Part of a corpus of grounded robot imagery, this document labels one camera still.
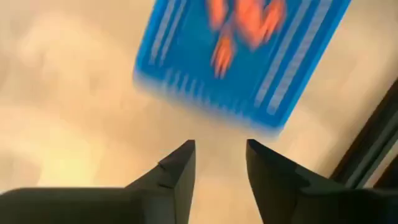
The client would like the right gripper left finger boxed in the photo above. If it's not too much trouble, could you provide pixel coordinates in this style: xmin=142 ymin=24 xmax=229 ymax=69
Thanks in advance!
xmin=0 ymin=139 xmax=196 ymax=224

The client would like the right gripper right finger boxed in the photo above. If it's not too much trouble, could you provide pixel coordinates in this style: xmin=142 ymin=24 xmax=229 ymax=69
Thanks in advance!
xmin=247 ymin=139 xmax=398 ymax=224

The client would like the blue plastic basket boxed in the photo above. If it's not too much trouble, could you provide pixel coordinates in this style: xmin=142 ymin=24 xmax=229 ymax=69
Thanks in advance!
xmin=132 ymin=0 xmax=353 ymax=138

